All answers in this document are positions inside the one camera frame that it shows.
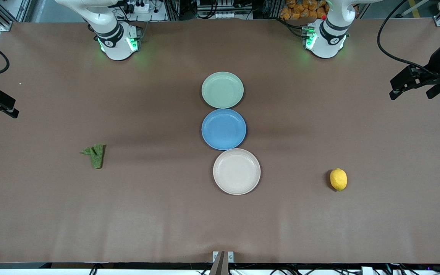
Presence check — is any green lettuce leaf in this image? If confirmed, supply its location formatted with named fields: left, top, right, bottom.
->
left=80, top=144, right=107, bottom=169

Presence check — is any yellow lemon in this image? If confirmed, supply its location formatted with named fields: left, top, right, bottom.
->
left=330, top=168, right=348, bottom=192

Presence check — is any orange packaged snacks pile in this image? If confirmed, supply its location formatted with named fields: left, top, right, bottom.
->
left=280, top=0, right=329, bottom=20

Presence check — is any white power strip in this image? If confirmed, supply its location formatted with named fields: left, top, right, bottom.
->
left=123, top=0, right=150, bottom=14

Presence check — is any pale green round plate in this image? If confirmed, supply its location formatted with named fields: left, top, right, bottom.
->
left=201, top=71, right=244, bottom=109

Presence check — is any blue round plate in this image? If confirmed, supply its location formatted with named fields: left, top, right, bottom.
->
left=201, top=108, right=247, bottom=150

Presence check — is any white electronics unit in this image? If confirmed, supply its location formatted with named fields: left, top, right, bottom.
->
left=196, top=0, right=254, bottom=19

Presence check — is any beige round plate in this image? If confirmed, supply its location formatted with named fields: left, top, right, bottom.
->
left=213, top=148, right=261, bottom=196

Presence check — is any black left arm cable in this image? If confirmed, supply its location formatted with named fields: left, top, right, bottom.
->
left=377, top=0, right=434, bottom=75

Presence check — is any black base cable bundle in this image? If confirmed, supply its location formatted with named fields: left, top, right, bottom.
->
left=279, top=17, right=309, bottom=39

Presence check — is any metal table edge bracket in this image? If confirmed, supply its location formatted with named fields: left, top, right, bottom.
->
left=209, top=251, right=235, bottom=275

